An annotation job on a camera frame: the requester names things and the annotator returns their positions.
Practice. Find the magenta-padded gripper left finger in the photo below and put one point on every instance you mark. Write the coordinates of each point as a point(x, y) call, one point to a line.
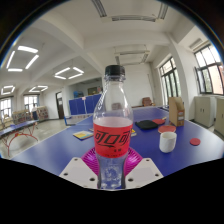
point(77, 170)

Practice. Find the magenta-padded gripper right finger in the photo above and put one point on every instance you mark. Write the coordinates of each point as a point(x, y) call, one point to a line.
point(145, 170)

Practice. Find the clear red-labelled drink bottle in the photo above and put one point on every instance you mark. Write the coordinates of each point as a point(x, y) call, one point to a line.
point(112, 140)

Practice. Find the white ceramic mug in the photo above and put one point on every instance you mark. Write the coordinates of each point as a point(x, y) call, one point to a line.
point(167, 142)

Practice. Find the small colourful booklet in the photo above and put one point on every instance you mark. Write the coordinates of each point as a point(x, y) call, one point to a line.
point(83, 134)

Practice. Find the black zipped pouch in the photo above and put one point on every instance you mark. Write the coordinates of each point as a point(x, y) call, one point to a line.
point(146, 124)

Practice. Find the flat round red coaster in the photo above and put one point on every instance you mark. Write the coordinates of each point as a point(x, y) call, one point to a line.
point(195, 141)

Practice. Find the dark wooden door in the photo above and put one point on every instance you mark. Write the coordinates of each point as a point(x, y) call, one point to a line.
point(60, 106)

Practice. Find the blue folded partition panels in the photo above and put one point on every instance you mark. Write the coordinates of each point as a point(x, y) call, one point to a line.
point(81, 104)

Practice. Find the brown cardboard box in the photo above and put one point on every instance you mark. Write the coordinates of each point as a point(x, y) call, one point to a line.
point(176, 111)

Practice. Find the brown armchair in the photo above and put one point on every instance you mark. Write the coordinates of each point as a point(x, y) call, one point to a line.
point(146, 101)

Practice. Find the blue table with red legs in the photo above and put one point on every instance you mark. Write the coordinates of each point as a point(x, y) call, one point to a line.
point(16, 127)

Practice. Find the beige two-door cabinet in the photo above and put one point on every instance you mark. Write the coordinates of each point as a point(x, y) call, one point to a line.
point(204, 111)
point(220, 116)

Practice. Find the tall black-framed glazed doors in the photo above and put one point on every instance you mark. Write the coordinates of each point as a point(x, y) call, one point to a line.
point(170, 81)

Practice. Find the ceiling lights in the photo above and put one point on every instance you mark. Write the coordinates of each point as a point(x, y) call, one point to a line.
point(68, 72)

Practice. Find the ceiling air conditioner unit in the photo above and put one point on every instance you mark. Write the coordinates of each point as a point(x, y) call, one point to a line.
point(131, 57)

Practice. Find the large black-framed window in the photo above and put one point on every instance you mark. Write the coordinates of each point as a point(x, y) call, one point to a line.
point(210, 71)

